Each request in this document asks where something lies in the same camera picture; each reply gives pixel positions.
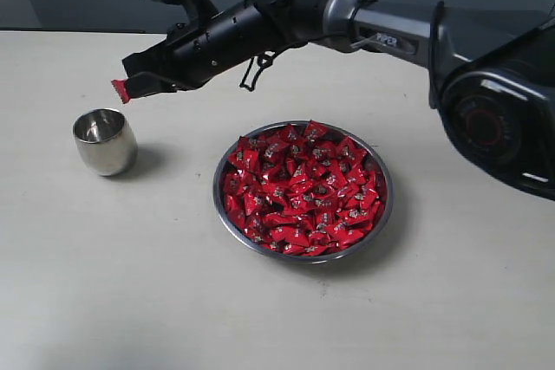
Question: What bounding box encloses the pile of red candies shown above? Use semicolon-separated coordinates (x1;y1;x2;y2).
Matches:
221;120;386;257

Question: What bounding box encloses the round steel bowl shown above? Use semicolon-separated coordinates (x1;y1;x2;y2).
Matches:
212;119;394;265

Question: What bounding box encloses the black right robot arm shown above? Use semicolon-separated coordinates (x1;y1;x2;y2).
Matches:
114;0;554;199

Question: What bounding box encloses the steel cup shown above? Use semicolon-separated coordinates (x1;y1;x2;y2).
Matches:
73;108;138;177

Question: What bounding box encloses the red candy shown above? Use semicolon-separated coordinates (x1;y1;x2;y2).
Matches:
111;80;131;104

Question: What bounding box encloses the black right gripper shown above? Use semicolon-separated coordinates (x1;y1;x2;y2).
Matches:
123;0;282;100

